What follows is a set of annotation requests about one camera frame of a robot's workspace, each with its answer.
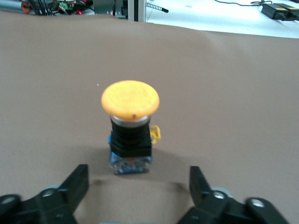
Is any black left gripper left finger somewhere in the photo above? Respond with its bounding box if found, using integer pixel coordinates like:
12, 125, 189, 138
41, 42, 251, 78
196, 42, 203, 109
0, 164, 89, 224

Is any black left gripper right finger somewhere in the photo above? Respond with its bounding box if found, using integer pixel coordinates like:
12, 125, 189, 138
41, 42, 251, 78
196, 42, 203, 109
177, 166, 290, 224

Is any yellow mushroom push button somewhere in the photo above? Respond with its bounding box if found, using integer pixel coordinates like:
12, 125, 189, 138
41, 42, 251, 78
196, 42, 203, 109
101, 80, 162, 175

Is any brown table mat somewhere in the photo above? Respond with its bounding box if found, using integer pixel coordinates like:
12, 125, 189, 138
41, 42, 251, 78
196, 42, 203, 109
0, 10, 299, 224

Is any black toothed strip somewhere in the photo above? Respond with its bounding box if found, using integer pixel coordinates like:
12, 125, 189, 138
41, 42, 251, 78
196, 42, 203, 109
146, 2, 169, 14

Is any green circuit board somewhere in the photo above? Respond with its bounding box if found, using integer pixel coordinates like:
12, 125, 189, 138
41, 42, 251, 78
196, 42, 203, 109
57, 1, 75, 10

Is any black power adapter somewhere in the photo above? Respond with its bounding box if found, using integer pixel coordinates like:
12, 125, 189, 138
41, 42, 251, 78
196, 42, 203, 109
261, 2, 289, 21
278, 3, 299, 21

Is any grey metal tube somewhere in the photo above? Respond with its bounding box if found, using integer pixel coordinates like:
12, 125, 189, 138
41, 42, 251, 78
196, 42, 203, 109
0, 2, 24, 12

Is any aluminium camera mount post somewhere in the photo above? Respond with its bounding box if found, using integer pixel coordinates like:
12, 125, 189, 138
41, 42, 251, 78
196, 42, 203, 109
121, 0, 147, 23

